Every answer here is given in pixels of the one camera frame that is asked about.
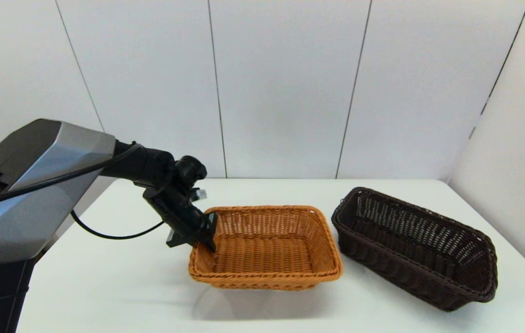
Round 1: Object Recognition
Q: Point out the dark brown wicker basket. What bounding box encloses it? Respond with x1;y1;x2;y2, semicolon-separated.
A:
331;187;498;312

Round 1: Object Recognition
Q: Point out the orange wicker basket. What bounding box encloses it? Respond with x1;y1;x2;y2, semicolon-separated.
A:
188;205;343;291

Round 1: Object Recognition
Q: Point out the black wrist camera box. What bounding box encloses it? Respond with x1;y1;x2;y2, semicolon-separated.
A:
166;230;186;248

